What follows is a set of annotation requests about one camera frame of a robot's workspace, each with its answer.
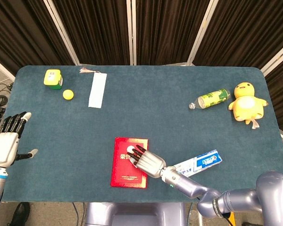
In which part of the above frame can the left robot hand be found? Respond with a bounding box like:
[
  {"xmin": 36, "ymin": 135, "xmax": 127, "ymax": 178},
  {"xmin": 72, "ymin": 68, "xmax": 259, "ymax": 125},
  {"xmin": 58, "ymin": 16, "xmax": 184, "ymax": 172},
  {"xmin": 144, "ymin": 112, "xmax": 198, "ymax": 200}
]
[{"xmin": 0, "ymin": 112, "xmax": 39, "ymax": 168}]

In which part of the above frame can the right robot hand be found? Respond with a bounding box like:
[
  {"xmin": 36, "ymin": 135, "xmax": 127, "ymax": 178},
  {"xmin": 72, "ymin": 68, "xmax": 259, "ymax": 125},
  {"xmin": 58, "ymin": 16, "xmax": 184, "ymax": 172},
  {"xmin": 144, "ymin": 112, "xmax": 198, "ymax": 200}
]
[{"xmin": 126, "ymin": 144, "xmax": 167, "ymax": 178}]

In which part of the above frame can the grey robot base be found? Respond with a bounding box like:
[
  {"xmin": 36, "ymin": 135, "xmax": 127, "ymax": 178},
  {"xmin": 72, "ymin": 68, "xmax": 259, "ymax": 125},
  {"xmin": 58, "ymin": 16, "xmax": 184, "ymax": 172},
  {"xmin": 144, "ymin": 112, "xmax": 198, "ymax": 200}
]
[{"xmin": 84, "ymin": 202, "xmax": 187, "ymax": 226}]

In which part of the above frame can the red certificate booklet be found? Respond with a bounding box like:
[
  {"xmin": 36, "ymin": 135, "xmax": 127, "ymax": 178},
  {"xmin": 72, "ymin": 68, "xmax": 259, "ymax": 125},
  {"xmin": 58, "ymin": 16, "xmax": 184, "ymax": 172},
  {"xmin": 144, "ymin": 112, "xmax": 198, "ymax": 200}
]
[{"xmin": 110, "ymin": 137, "xmax": 149, "ymax": 189}]

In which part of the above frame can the blue felt table cloth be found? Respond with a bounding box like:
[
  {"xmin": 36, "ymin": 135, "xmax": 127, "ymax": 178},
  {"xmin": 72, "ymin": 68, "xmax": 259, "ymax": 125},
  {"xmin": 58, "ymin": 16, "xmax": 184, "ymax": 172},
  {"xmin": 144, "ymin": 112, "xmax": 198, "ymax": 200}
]
[{"xmin": 0, "ymin": 65, "xmax": 283, "ymax": 203}]

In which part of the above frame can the blue white toothpaste box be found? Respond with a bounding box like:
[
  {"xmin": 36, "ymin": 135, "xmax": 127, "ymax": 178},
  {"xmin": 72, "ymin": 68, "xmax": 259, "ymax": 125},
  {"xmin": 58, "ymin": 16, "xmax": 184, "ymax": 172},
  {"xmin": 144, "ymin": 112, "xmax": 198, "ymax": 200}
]
[{"xmin": 174, "ymin": 148, "xmax": 223, "ymax": 178}]

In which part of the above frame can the black shoe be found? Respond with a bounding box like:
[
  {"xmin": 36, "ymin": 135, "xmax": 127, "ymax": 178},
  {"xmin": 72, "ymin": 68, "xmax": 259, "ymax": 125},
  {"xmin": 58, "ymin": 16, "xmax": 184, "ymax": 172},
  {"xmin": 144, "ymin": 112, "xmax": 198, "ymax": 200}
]
[{"xmin": 7, "ymin": 202, "xmax": 31, "ymax": 226}]

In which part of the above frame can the small yellow ball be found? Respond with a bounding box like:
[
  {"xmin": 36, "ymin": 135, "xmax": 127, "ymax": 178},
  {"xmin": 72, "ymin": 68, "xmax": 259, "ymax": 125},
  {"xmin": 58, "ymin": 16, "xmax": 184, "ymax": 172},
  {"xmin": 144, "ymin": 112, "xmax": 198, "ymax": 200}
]
[{"xmin": 62, "ymin": 89, "xmax": 75, "ymax": 101}]

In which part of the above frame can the yellow green lidded box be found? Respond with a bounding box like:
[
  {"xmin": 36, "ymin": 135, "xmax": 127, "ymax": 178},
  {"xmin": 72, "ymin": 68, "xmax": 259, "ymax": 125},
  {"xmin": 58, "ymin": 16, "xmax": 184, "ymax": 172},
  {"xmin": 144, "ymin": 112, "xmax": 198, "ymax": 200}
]
[{"xmin": 43, "ymin": 69, "xmax": 63, "ymax": 90}]

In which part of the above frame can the green label plastic bottle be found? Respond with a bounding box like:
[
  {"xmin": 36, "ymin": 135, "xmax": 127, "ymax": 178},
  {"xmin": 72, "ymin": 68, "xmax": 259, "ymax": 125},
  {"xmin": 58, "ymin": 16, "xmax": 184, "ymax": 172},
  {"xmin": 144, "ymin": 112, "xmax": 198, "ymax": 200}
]
[{"xmin": 188, "ymin": 88, "xmax": 231, "ymax": 110}]

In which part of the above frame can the white bookmark with tassel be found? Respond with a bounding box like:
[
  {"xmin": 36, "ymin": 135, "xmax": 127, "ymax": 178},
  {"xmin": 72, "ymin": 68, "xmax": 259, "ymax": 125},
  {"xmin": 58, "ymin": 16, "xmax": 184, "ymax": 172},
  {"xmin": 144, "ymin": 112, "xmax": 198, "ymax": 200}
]
[{"xmin": 79, "ymin": 67, "xmax": 108, "ymax": 109}]

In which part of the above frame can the yellow floor tape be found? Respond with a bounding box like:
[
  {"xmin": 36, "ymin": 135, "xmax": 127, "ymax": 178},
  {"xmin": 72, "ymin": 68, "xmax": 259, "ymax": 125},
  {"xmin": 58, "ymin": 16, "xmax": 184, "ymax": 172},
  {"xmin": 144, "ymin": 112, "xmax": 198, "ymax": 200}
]
[{"xmin": 227, "ymin": 211, "xmax": 236, "ymax": 226}]

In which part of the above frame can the yellow plush chick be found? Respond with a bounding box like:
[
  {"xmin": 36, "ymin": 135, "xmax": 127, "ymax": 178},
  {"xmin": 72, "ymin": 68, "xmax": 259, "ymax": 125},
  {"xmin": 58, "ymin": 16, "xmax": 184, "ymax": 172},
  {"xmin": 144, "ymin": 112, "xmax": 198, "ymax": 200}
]
[{"xmin": 227, "ymin": 81, "xmax": 269, "ymax": 129}]

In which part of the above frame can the dark brown partition panel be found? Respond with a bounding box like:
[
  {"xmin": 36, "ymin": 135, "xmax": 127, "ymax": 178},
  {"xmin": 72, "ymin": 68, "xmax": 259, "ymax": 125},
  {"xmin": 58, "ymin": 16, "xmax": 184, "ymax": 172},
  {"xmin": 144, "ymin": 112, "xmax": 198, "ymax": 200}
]
[
  {"xmin": 0, "ymin": 0, "xmax": 74, "ymax": 75},
  {"xmin": 51, "ymin": 0, "xmax": 131, "ymax": 66},
  {"xmin": 265, "ymin": 60, "xmax": 283, "ymax": 136},
  {"xmin": 135, "ymin": 0, "xmax": 211, "ymax": 66},
  {"xmin": 192, "ymin": 0, "xmax": 283, "ymax": 69}
]

